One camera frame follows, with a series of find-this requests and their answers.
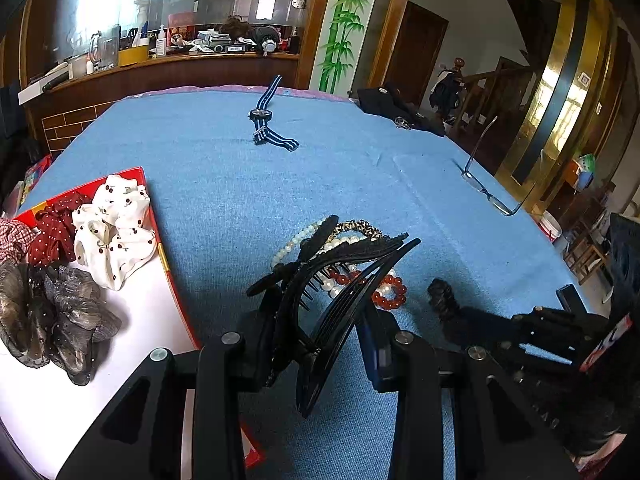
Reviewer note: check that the wooden door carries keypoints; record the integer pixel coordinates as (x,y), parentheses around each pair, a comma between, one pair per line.
(415,50)

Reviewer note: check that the red tray with white inside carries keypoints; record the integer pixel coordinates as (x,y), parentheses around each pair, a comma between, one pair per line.
(150,310)

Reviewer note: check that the black cloth bag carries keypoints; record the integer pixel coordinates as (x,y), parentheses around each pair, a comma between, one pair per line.
(385,102)

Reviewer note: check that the wooden counter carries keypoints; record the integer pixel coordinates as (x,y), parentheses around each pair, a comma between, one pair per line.
(175,75)

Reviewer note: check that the bamboo wall sticker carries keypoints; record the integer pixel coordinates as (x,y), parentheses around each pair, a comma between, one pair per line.
(345,25)

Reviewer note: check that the dark bag on railing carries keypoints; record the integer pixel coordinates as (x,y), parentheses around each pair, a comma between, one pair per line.
(444,92)

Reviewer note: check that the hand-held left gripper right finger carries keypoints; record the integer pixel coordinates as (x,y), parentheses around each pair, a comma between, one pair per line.
(372,360)

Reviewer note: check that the red polka dot scrunchie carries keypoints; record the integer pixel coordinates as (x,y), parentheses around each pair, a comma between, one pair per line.
(52,232)

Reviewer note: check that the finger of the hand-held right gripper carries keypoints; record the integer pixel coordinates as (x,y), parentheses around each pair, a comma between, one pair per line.
(570,300)
(500,327)

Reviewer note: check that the white bucket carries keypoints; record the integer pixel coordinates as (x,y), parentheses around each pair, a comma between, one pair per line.
(550,227)

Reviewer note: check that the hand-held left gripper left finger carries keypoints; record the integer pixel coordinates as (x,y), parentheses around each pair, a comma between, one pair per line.
(250,355)

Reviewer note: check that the red plaid scrunchie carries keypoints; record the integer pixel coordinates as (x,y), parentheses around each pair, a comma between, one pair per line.
(12,240)

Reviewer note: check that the clear glass jug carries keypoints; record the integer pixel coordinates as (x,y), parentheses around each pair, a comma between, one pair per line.
(102,52)

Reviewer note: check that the green plastic bag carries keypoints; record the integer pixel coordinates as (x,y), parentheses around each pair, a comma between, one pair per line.
(586,170)

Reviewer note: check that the wooden stair railing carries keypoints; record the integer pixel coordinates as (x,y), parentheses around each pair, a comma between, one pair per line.
(492,105)

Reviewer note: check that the white flat box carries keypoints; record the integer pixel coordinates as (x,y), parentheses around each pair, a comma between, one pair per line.
(35,91)

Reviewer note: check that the white pump bottle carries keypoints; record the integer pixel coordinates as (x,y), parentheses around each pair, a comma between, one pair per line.
(160,45)

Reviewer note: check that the grey organza scrunchie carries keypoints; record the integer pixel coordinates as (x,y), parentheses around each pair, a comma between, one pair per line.
(60,310)

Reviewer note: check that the eyeglasses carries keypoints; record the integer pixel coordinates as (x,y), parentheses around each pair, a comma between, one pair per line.
(472,177)

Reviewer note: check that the gold pillar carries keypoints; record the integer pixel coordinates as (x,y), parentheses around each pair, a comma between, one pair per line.
(570,85)

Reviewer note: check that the colourful box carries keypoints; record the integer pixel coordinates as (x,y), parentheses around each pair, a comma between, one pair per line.
(37,175)

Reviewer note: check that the pile of assorted clutter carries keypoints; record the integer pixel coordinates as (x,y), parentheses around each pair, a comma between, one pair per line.
(230,37)

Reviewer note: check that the large black hair clip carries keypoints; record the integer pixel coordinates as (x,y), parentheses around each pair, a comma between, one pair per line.
(325,330)

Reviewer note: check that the yellow box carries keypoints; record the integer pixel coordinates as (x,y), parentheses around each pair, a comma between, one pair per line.
(134,56)

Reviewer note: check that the wooden stool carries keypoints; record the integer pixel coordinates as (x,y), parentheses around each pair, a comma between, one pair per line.
(587,250)

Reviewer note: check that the white polka dot scrunchie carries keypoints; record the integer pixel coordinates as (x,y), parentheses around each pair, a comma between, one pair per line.
(115,240)

